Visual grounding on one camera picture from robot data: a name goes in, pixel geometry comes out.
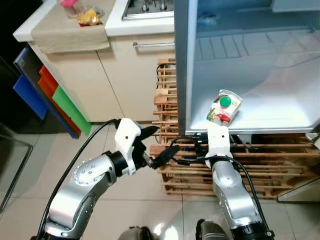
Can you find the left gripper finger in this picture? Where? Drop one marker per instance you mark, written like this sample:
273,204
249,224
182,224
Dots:
148,133
166,155

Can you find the white carton with green cap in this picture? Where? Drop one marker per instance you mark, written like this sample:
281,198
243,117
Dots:
227,112

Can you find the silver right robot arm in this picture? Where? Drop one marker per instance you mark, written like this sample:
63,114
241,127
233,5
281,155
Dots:
227,190

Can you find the black mini fridge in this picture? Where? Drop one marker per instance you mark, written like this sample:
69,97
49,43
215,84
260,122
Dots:
270,75

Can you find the beige kitchen cabinet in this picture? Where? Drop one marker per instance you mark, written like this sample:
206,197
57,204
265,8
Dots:
125,85

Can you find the wooden slatted rack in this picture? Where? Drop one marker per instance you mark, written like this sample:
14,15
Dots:
270,165

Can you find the robot left leg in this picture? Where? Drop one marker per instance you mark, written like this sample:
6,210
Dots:
135,234

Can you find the robot leg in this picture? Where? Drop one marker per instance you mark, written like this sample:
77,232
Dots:
135,234
212,231

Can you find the green cutting board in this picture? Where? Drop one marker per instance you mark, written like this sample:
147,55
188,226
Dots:
70,107

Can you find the robot right leg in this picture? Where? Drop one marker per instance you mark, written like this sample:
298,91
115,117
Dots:
212,231

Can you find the white kitchen counter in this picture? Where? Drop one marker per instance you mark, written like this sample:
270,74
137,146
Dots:
117,27

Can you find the steel gas stove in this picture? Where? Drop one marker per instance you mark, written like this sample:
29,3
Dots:
150,7

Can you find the beige counter cloth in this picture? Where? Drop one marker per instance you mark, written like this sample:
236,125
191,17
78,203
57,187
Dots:
65,35

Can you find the yellow snack bag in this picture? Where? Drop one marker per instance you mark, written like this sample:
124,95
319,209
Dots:
90,17

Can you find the glass side table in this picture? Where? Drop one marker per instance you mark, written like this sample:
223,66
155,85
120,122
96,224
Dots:
10,165

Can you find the jar with pink lid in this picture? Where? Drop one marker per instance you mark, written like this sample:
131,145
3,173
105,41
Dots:
69,4

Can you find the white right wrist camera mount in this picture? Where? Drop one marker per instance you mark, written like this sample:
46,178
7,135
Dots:
218,137

